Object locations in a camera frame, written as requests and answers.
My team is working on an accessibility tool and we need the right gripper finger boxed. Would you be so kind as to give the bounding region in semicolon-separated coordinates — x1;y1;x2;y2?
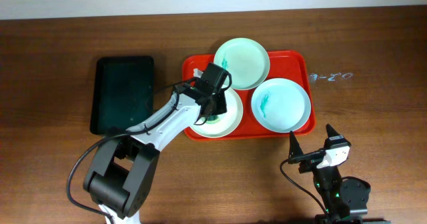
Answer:
326;123;341;139
289;131;304;159

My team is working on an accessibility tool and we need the green yellow scrub sponge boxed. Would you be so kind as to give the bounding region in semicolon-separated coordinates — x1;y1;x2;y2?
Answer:
207;115;220;123

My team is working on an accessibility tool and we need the cream white plate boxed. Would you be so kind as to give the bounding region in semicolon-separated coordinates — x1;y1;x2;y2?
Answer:
190;89;243;138

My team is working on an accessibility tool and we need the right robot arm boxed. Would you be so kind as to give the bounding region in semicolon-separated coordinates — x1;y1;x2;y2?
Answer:
280;124;388;223

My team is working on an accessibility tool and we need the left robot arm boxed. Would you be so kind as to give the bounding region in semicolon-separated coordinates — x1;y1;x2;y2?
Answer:
83;63;232;223

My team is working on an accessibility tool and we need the black rectangular tray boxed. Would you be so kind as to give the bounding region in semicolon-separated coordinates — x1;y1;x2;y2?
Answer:
89;56;154;135

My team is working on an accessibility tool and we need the light blue plate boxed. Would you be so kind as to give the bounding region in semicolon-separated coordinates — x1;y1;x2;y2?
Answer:
251;78;312;133

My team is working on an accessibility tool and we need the mint green plate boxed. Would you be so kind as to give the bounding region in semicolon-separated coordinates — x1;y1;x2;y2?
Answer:
213;37;270;90

